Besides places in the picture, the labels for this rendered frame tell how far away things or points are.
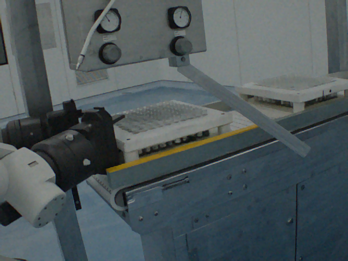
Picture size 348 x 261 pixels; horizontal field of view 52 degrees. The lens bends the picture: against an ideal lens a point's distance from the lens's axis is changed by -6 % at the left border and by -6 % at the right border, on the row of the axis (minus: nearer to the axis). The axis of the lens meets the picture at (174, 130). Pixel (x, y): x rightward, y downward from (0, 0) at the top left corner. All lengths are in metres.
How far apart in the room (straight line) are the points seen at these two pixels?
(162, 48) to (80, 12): 0.15
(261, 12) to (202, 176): 4.26
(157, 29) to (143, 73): 5.96
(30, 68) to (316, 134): 0.69
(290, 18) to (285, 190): 3.77
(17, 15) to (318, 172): 0.85
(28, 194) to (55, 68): 5.39
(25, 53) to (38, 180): 0.40
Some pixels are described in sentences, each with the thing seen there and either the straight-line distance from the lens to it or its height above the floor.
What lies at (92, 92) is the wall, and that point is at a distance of 6.13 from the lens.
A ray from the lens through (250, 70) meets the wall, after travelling 5.14.
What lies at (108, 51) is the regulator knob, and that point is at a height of 1.04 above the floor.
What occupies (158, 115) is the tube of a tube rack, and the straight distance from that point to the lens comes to 0.81.
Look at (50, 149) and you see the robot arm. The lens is 0.57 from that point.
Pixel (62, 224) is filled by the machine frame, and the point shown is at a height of 0.63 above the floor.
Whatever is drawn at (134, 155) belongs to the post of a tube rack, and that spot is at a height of 0.85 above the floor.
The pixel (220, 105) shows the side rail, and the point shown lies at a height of 0.83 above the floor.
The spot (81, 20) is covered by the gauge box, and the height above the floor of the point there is 1.09.
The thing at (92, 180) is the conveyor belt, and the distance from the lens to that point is 0.77.
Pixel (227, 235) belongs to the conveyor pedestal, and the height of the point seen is 0.58.
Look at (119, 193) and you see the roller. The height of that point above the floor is 0.79.
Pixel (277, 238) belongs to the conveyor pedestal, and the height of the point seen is 0.49.
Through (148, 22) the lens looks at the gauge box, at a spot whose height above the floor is 1.08.
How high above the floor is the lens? 1.07
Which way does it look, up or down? 16 degrees down
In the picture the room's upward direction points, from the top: 7 degrees counter-clockwise
